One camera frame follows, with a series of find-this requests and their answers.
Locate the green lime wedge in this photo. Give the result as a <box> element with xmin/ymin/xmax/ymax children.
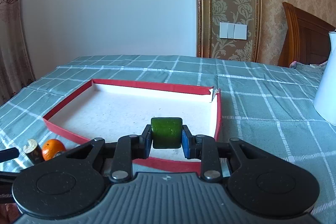
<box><xmin>151</xmin><ymin>117</ymin><xmax>183</xmax><ymax>149</ymax></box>

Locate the dark sugarcane piece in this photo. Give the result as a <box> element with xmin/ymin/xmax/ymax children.
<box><xmin>23</xmin><ymin>139</ymin><xmax>44</xmax><ymax>165</ymax></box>

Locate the orange mandarin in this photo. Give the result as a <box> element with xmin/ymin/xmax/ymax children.
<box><xmin>42</xmin><ymin>139</ymin><xmax>66</xmax><ymax>161</ymax></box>

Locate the red shallow cardboard box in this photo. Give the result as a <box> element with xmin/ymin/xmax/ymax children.
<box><xmin>42</xmin><ymin>78</ymin><xmax>223</xmax><ymax>175</ymax></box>

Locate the green plaid bed sheet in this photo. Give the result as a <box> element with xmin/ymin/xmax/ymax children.
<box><xmin>1</xmin><ymin>55</ymin><xmax>335</xmax><ymax>223</ymax></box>

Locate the floral curtain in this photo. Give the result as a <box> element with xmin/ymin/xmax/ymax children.
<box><xmin>0</xmin><ymin>0</ymin><xmax>35</xmax><ymax>105</ymax></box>

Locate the crumpled cloth by headboard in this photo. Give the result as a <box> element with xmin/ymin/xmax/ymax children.
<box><xmin>289</xmin><ymin>61</ymin><xmax>327</xmax><ymax>71</ymax></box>

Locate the white electric kettle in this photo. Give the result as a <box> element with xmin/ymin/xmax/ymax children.
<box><xmin>313</xmin><ymin>31</ymin><xmax>336</xmax><ymax>126</ymax></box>

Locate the wooden headboard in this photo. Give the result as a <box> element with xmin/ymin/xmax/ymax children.
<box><xmin>278</xmin><ymin>2</ymin><xmax>335</xmax><ymax>67</ymax></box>

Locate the gold framed wallpaper panel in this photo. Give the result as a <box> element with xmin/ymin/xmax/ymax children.
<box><xmin>196</xmin><ymin>0</ymin><xmax>261</xmax><ymax>62</ymax></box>

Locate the white wall switch panel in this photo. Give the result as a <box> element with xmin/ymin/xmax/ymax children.
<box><xmin>219</xmin><ymin>22</ymin><xmax>247</xmax><ymax>40</ymax></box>

